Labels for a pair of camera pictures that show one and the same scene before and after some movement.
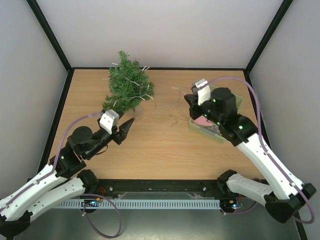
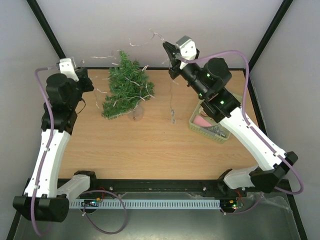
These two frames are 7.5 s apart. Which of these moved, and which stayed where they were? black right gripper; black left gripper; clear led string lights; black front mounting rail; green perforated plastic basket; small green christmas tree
Moved: clear led string lights; black right gripper; black left gripper
Stayed: black front mounting rail; small green christmas tree; green perforated plastic basket
